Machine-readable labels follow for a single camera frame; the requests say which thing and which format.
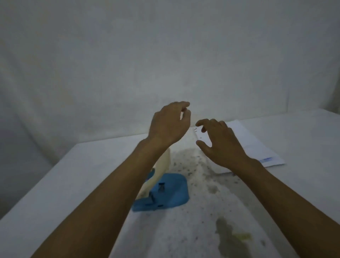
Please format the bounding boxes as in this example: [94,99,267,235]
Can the person's right hand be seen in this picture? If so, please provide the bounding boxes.
[195,118,253,170]

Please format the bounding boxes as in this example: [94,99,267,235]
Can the person's left hand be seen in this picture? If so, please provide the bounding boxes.
[147,101,192,149]

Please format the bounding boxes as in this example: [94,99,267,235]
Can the person's right forearm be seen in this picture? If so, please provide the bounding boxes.
[233,158,340,258]

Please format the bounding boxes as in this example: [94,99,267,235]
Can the person's left forearm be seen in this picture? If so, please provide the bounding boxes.
[30,138,160,258]

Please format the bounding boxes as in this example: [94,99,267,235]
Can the white paper sheets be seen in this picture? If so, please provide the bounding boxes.
[193,120,286,175]

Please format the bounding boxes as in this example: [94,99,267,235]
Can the white backdrop cloth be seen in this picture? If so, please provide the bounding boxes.
[0,0,340,220]

